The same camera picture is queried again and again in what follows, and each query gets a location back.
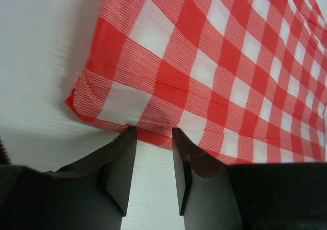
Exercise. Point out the red white checkered cloth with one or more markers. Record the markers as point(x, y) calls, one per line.
point(245, 80)

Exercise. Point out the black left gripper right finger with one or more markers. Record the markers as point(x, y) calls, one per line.
point(206, 199)

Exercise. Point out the gold knife green handle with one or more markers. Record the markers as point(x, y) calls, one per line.
point(4, 158)

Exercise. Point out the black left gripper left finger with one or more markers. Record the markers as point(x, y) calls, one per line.
point(93, 192)

